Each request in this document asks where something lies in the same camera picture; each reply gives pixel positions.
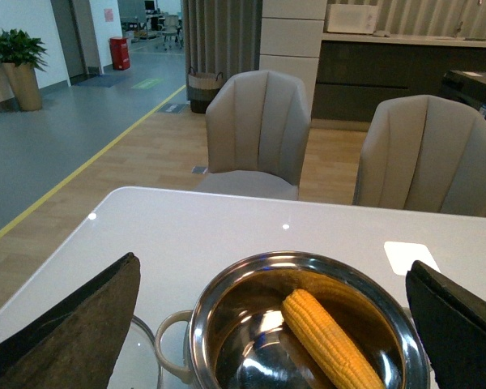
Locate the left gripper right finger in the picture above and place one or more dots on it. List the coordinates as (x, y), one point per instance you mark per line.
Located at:
(451, 323)

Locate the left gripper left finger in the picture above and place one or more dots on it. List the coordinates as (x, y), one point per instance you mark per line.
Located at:
(76, 343)

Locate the glass pot lid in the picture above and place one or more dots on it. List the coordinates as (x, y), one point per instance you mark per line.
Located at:
(137, 365)

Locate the yellow corn cob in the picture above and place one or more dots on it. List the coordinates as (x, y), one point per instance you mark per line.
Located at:
(327, 343)

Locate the beige electric cooking pot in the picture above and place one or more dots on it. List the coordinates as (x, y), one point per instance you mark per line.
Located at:
(236, 336)

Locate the right beige dining chair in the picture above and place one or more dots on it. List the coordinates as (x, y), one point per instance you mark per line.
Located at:
(424, 153)

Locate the beige dining chair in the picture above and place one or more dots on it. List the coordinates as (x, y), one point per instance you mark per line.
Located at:
(257, 133)
(424, 153)

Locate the woven storage basket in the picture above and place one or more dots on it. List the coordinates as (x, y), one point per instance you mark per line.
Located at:
(202, 88)

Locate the left beige dining chair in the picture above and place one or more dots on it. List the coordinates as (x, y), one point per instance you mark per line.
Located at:
(257, 133)

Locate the dark kitchen counter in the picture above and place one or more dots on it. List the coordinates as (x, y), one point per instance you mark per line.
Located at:
(356, 73)

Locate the potted green plant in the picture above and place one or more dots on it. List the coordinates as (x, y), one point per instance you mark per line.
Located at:
(20, 56)

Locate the red box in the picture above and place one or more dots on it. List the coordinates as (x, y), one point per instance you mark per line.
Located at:
(119, 53)

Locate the white microwave oven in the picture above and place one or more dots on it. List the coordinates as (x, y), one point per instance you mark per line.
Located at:
(351, 19)

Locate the grey curtain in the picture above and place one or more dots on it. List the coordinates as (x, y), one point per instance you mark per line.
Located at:
(222, 35)

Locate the white tall cabinet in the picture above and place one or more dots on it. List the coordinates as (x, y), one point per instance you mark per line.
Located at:
(291, 38)

